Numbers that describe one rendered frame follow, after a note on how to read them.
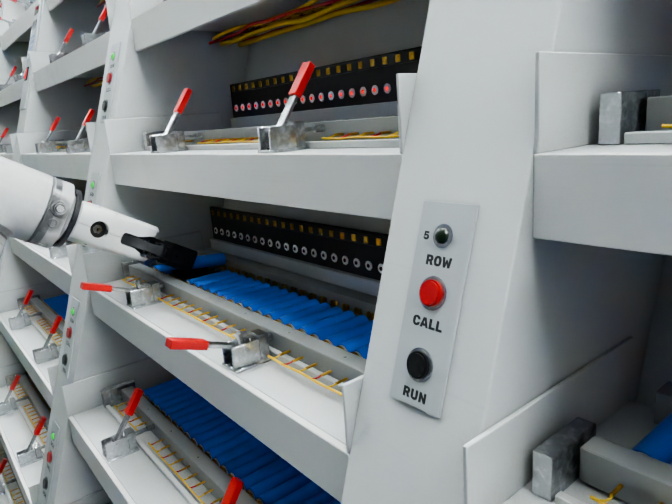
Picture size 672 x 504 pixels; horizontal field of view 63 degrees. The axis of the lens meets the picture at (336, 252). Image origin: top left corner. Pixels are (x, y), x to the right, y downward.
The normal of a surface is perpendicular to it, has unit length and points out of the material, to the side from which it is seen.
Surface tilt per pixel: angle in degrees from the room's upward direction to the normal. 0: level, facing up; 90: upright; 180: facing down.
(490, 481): 90
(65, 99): 90
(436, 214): 90
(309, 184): 108
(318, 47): 90
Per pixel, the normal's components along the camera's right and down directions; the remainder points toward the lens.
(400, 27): -0.76, -0.11
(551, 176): -0.77, 0.20
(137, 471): -0.07, -0.97
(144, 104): 0.63, 0.14
